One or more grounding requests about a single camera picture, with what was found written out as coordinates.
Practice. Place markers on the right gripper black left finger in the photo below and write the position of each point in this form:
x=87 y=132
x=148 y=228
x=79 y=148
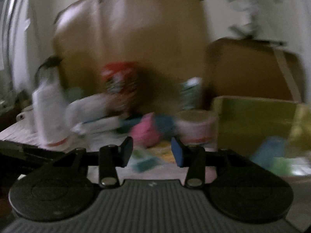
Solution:
x=110 y=157

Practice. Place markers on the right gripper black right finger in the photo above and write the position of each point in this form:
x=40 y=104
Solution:
x=191 y=157

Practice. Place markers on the yellow card packet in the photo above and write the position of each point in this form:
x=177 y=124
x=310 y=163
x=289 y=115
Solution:
x=163 y=151

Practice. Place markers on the pink knitted soft toy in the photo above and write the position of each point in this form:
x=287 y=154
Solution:
x=146 y=133

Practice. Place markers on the blue soft pouch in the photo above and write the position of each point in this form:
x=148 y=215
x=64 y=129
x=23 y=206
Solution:
x=271 y=148

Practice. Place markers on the light green soft cloth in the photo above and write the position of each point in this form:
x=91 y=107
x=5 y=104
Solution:
x=282 y=167

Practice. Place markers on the white paper cup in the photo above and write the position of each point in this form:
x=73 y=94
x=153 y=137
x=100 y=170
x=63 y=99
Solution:
x=195 y=127

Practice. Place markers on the pink tin box gold interior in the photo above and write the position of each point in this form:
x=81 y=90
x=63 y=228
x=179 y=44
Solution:
x=244 y=123

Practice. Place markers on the green drink carton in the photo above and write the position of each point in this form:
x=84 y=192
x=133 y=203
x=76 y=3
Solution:
x=191 y=93

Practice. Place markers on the white spray bottle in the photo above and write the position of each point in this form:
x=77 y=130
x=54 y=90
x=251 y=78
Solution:
x=49 y=106

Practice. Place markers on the large brown cardboard panel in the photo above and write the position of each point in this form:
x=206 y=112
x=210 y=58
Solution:
x=167 y=39

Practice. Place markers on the white wall charger plug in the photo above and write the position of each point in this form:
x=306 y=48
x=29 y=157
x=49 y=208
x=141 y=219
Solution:
x=248 y=10

